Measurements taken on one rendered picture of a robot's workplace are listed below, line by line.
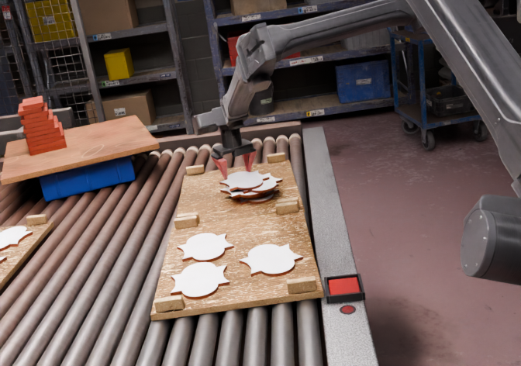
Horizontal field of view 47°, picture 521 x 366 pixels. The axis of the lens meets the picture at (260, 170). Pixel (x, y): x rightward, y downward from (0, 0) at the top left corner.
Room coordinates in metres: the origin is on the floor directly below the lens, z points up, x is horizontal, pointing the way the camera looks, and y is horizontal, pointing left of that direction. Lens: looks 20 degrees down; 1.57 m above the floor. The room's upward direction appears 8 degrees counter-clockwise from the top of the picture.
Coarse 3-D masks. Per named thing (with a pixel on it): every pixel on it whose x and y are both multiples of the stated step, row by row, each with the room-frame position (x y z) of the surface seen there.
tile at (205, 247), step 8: (192, 240) 1.33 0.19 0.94; (200, 240) 1.32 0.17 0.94; (208, 240) 1.32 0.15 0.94; (216, 240) 1.31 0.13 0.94; (224, 240) 1.30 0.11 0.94; (184, 248) 1.29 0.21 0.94; (192, 248) 1.29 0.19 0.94; (200, 248) 1.28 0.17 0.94; (208, 248) 1.27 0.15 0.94; (216, 248) 1.27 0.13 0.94; (224, 248) 1.27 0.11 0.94; (232, 248) 1.27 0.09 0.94; (184, 256) 1.25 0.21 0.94; (192, 256) 1.25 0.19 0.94; (200, 256) 1.24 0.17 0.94; (208, 256) 1.23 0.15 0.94; (216, 256) 1.23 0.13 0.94
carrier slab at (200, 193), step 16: (288, 160) 1.85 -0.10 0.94; (192, 176) 1.83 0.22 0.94; (208, 176) 1.81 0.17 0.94; (272, 176) 1.72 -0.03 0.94; (288, 176) 1.70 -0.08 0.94; (192, 192) 1.68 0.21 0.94; (208, 192) 1.66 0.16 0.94; (288, 192) 1.57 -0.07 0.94; (192, 208) 1.56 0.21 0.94; (208, 208) 1.54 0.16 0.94; (224, 208) 1.52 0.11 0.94; (240, 208) 1.51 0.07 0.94; (256, 208) 1.49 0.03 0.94; (272, 208) 1.47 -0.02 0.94
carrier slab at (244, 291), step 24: (264, 216) 1.43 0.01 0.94; (288, 216) 1.40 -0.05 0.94; (240, 240) 1.31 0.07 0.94; (264, 240) 1.29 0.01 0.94; (288, 240) 1.27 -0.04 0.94; (168, 264) 1.24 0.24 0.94; (216, 264) 1.20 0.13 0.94; (240, 264) 1.19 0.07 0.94; (312, 264) 1.14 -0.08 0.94; (168, 288) 1.13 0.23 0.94; (240, 288) 1.08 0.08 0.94; (264, 288) 1.07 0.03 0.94; (168, 312) 1.03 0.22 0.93; (192, 312) 1.03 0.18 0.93
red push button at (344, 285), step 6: (330, 282) 1.07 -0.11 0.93; (336, 282) 1.06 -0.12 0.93; (342, 282) 1.06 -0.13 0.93; (348, 282) 1.06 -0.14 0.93; (354, 282) 1.05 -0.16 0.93; (330, 288) 1.04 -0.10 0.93; (336, 288) 1.04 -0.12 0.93; (342, 288) 1.04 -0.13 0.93; (348, 288) 1.03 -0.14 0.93; (354, 288) 1.03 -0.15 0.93; (330, 294) 1.02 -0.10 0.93
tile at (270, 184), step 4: (268, 176) 1.61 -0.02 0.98; (268, 180) 1.58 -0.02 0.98; (272, 180) 1.57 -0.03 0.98; (276, 180) 1.57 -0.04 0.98; (280, 180) 1.57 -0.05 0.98; (264, 184) 1.55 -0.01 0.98; (268, 184) 1.55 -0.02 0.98; (272, 184) 1.54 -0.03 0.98; (276, 184) 1.54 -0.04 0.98; (256, 188) 1.53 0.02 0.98; (260, 188) 1.52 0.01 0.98; (264, 188) 1.52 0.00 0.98; (268, 188) 1.51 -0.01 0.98; (272, 188) 1.52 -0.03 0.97; (244, 192) 1.52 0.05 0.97; (248, 192) 1.53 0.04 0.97; (256, 192) 1.52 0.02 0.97; (260, 192) 1.51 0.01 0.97
